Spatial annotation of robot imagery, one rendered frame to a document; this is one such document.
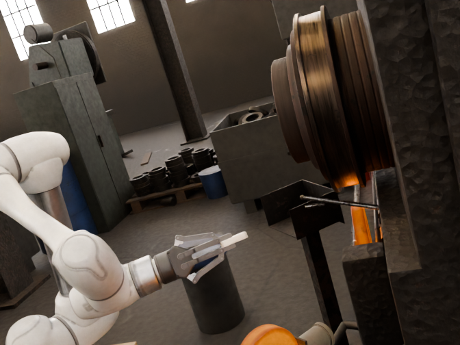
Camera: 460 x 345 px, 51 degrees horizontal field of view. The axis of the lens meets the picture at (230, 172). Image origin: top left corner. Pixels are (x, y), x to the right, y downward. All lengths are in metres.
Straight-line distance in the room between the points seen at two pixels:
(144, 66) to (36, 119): 7.77
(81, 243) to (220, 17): 10.78
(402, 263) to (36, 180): 1.08
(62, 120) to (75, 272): 3.70
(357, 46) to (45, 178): 0.99
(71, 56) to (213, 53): 3.94
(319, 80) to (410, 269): 0.43
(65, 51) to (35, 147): 7.43
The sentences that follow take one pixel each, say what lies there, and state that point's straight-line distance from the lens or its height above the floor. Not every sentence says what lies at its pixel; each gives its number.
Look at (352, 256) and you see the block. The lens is 1.14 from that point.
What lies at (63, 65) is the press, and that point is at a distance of 8.93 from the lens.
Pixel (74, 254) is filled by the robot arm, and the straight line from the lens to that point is 1.02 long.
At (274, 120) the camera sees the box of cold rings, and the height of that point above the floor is 0.70.
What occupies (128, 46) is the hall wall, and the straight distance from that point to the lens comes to 12.49.
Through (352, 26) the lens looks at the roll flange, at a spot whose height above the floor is 1.28.
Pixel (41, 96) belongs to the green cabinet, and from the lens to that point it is 4.73.
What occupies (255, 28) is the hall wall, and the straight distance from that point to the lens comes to 11.47.
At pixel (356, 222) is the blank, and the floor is 0.79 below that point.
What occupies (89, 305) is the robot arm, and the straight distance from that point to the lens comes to 1.19.
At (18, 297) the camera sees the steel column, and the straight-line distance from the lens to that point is 4.06.
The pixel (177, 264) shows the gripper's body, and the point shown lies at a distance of 1.20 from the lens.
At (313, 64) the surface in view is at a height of 1.23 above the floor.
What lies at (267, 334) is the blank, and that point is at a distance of 0.99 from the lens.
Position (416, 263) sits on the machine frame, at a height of 0.87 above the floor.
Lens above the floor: 1.32
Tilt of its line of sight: 14 degrees down
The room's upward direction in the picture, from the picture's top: 17 degrees counter-clockwise
